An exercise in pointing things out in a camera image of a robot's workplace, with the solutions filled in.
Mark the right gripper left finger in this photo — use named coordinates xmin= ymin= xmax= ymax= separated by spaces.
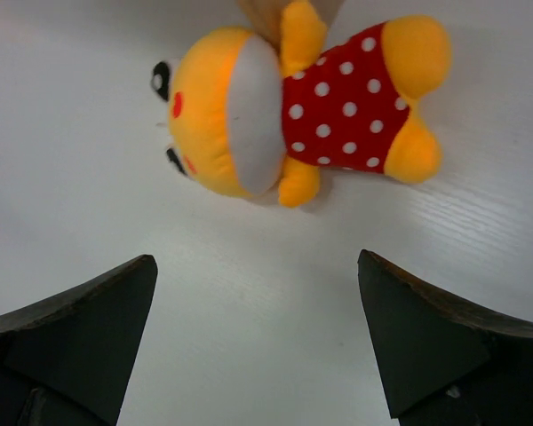
xmin=0 ymin=255 xmax=158 ymax=425

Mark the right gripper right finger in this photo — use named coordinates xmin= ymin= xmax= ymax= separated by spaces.
xmin=358 ymin=250 xmax=533 ymax=425

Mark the wooden shelf unit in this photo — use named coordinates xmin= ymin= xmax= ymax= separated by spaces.
xmin=237 ymin=0 xmax=344 ymax=47

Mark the orange plush facing up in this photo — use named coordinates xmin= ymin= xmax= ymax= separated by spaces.
xmin=151 ymin=1 xmax=451 ymax=208

